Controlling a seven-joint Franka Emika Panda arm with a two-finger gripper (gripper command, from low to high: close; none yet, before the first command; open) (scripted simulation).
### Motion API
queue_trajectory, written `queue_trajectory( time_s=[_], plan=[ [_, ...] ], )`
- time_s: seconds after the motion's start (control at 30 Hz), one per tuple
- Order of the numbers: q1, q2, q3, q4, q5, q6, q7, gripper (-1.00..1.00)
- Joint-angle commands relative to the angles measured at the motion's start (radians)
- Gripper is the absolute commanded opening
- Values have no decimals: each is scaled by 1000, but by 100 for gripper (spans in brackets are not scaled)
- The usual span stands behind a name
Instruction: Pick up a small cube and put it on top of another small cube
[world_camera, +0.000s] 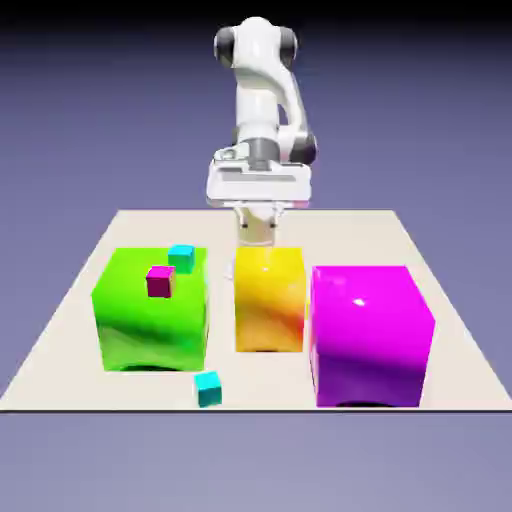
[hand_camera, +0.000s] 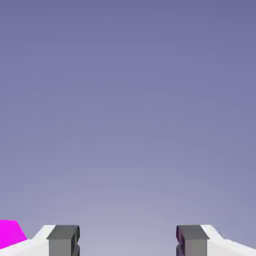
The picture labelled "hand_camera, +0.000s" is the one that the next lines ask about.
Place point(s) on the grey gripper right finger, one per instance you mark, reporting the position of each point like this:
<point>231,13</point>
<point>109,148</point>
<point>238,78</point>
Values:
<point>195,242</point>

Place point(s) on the large magenta box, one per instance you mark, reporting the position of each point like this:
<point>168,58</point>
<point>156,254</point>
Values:
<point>10,233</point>

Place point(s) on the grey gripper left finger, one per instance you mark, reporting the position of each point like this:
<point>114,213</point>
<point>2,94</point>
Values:
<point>60,242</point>

